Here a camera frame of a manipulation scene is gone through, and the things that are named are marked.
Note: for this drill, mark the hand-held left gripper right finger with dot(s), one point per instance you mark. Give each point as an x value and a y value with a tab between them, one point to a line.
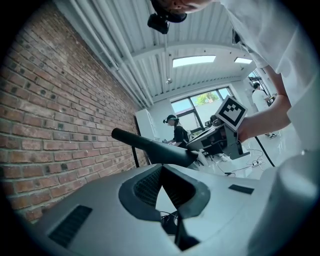
225	205

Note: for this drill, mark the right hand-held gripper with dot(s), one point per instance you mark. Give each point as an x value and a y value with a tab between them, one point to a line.
231	112

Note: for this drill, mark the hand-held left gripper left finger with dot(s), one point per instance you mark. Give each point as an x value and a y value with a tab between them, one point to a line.
100	220

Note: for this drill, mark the black desk lamp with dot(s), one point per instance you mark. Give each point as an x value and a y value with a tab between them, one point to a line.
160	150

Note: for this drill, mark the person's right forearm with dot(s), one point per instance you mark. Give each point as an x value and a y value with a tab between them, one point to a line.
265	120

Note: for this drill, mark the black framed window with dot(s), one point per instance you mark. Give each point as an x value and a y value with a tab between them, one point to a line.
185	105

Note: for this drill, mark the white power strip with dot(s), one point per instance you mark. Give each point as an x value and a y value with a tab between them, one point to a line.
255	163

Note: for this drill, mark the white shelf cabinet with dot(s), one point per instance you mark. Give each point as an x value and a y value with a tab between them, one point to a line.
146	122

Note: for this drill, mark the large ceiling light panel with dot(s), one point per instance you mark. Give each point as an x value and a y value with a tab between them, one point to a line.
193	61

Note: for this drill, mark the small ceiling light panel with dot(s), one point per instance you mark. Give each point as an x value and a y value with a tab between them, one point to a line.
243	60

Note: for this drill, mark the white ceiling pipes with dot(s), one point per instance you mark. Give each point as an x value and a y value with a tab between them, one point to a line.
120	50

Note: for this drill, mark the person's white shirt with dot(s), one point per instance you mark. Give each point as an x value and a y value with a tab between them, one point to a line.
275	30

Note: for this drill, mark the person's face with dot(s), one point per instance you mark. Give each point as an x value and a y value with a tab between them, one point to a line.
190	5

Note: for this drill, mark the black head-mounted camera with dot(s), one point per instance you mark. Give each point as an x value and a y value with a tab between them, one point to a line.
160	21

